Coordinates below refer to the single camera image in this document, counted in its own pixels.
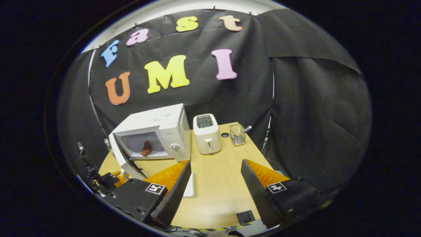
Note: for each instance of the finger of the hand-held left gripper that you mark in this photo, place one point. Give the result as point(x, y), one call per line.
point(119, 179)

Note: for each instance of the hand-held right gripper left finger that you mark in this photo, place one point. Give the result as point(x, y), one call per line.
point(174, 197)

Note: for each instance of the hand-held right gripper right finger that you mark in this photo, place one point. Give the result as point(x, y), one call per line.
point(260, 197)

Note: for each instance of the brown chicken drumstick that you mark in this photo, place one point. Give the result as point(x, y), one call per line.
point(146, 148)

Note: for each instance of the white microwave oven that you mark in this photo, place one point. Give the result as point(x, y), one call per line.
point(154, 121)

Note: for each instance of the white rectangular dish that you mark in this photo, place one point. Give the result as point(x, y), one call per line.
point(190, 187)

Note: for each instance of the small black square object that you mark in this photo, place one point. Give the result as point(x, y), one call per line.
point(245, 218)

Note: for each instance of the clear plastic water bottle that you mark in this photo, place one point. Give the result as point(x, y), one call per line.
point(107, 144)

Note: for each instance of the white toaster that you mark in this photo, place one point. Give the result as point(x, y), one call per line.
point(207, 138)

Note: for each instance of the silver utensil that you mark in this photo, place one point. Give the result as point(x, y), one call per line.
point(247, 129)

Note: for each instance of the black round table grommet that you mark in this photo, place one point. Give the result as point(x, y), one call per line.
point(225, 135)

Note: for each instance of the row of black cloth clips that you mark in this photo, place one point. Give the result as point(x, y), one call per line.
point(214, 7)

